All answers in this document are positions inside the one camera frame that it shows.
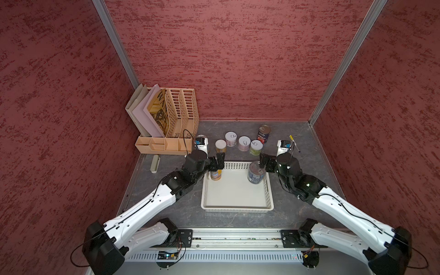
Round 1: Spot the beige eraser block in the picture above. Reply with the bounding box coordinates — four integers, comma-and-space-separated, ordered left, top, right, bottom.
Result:
150, 155, 160, 174

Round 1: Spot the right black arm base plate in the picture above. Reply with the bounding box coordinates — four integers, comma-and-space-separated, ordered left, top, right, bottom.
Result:
280, 230, 327, 249

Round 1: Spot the aluminium front rail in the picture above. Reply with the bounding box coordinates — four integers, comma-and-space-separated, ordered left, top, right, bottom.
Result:
99, 227, 377, 252

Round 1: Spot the small pink can middle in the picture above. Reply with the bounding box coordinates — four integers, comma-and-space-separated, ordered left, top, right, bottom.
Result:
238, 136, 251, 152

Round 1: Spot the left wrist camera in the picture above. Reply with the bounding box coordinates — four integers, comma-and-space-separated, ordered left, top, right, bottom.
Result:
194, 135, 209, 154

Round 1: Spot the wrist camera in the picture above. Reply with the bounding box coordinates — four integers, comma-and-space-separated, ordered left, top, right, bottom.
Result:
277, 140, 294, 156
194, 135, 209, 154

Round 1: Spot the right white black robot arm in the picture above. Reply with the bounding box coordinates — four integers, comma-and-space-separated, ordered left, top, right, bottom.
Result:
259, 153, 415, 275

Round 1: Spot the brown patterned magazine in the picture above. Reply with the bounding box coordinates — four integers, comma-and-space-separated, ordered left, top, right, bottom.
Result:
147, 88, 169, 137

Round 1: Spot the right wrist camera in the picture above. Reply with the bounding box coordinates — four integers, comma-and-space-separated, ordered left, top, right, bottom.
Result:
277, 140, 294, 156

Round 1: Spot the yellow white marker pen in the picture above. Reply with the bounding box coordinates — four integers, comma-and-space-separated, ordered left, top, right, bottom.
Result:
289, 135, 301, 152

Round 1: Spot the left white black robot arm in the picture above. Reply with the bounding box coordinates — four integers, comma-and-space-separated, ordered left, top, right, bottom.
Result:
78, 150, 225, 275

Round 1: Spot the dark red labelled can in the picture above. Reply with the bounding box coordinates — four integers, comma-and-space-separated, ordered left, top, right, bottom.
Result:
257, 124, 271, 144

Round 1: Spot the white perforated plastic basket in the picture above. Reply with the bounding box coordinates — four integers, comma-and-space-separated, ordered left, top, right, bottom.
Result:
201, 162, 274, 213

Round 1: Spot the yellow labelled tall can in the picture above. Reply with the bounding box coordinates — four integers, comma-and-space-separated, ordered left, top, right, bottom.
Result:
210, 170, 222, 181

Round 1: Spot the small pink can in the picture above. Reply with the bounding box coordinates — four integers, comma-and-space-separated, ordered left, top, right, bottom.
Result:
225, 131, 237, 147
238, 136, 251, 152

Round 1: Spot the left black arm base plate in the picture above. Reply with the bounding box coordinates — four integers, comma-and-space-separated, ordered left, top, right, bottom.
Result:
171, 229, 193, 248

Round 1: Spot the small yellow can white lid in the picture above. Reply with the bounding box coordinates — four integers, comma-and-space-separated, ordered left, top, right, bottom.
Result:
215, 139, 227, 153

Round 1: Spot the beige plastic file organizer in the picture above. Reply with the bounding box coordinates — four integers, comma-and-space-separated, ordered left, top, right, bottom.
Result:
135, 87, 199, 155

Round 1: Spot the small green can white lid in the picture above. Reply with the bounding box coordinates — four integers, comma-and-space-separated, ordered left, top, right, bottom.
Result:
249, 140, 264, 156

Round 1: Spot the small pink can rear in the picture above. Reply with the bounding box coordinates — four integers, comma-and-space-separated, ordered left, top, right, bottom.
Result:
225, 131, 237, 147

